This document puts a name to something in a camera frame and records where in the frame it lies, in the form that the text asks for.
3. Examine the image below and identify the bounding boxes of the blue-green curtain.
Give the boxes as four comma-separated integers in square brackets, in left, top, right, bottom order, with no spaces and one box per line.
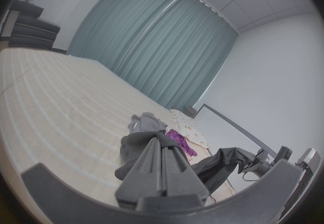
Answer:
[115,0,240,110]
[66,0,183,74]

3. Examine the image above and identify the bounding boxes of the grey bedside table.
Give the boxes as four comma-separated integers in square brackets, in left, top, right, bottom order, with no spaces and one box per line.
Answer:
[183,105,197,117]

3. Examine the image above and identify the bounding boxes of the white printed pillow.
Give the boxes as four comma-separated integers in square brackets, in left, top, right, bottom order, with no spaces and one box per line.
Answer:
[170,109,210,149]

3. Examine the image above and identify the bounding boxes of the grey garment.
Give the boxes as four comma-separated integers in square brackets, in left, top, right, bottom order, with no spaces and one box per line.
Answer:
[129,112,169,134]

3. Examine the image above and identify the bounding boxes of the black T-shirt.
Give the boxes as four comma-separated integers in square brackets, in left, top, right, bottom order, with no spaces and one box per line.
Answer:
[115,132,253,193]

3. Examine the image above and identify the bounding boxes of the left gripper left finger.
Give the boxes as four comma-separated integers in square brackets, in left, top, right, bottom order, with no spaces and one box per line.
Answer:
[115,137,162,210]

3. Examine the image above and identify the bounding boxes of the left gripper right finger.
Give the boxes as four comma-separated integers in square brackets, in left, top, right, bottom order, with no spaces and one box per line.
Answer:
[162,146,209,204]

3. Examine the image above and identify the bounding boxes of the black chest of drawers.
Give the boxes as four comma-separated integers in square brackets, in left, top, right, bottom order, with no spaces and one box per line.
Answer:
[0,0,61,50]

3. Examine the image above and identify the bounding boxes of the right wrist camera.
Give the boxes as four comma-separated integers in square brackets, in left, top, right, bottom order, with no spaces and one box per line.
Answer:
[254,149,267,161]

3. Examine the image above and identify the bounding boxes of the bed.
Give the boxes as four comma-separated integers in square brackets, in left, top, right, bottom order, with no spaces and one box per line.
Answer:
[0,48,279,206]

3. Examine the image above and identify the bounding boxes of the pile of clothes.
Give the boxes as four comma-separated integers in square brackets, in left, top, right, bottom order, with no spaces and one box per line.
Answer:
[159,129,218,204]

